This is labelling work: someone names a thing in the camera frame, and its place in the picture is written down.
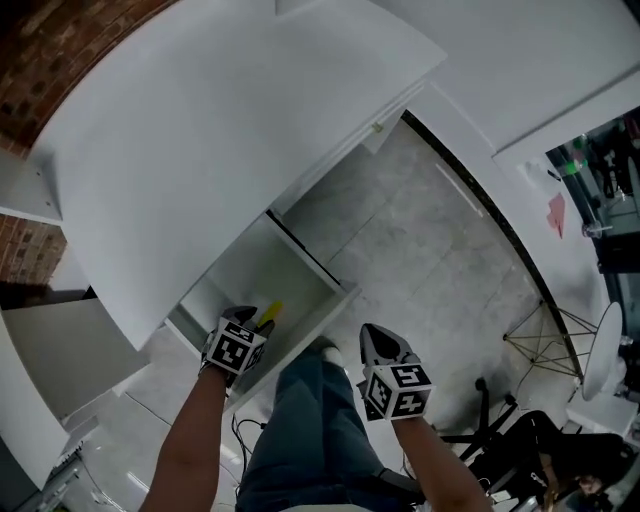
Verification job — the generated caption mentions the person's white shoe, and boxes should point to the person's white shoe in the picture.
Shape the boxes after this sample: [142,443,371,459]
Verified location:
[319,346,347,372]

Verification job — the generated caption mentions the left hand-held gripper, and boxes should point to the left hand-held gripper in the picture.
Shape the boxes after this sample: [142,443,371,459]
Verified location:
[199,305,277,390]

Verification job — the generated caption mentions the black floor cables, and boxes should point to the black floor cables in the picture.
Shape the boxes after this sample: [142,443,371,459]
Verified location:
[230,413,269,456]

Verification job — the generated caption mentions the person's blue jeans legs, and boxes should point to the person's blue jeans legs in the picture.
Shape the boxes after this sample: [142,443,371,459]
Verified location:
[233,344,427,512]

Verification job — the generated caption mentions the black office chair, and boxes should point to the black office chair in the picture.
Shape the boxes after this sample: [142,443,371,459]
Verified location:
[438,377,524,464]

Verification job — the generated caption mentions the black framed window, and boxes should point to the black framed window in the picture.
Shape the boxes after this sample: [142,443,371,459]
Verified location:
[544,102,640,311]

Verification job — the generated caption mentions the pink paper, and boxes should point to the pink paper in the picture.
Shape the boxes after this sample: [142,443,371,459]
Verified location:
[546,193,570,240]

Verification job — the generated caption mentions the person's right forearm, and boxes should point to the person's right forearm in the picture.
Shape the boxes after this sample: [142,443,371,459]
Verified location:
[388,417,495,512]

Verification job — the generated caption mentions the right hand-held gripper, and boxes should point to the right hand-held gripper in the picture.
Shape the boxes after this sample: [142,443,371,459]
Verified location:
[355,322,434,423]

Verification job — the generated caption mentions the person's left forearm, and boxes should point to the person's left forearm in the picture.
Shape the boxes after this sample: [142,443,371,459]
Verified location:
[143,367,232,512]

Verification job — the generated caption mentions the round white table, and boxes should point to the round white table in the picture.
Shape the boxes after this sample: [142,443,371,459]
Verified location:
[501,298,625,402]

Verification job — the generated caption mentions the yellow object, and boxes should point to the yellow object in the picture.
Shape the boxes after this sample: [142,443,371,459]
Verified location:
[254,299,285,327]

